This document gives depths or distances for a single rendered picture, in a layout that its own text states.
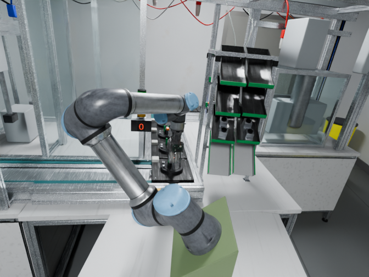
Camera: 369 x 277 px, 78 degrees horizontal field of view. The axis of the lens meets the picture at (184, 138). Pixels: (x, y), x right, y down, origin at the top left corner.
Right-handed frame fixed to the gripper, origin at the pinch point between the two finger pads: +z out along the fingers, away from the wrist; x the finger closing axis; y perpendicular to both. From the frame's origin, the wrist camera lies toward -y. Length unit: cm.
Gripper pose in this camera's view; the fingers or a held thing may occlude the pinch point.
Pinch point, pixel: (174, 159)
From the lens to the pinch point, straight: 128.9
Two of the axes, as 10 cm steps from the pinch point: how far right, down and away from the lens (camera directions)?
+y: 1.4, 4.1, -9.0
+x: 9.9, 0.3, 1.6
